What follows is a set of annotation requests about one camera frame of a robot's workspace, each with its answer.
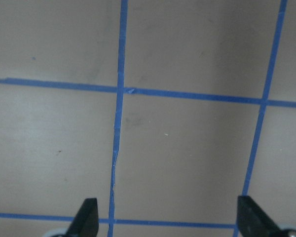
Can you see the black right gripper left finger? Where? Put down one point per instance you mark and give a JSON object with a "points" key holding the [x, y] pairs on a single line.
{"points": [[86, 221]]}

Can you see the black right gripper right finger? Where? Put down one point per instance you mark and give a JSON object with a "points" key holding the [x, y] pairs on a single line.
{"points": [[252, 221]]}

